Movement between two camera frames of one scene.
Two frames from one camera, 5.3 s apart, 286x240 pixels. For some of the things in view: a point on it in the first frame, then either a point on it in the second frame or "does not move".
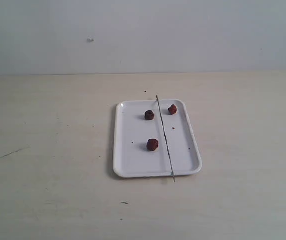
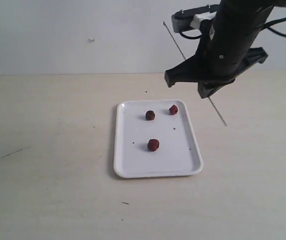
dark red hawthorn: [149, 115] does not move
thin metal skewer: [165, 140] -> [209, 97]
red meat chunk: [152, 145] does not move
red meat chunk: [172, 109] does not move
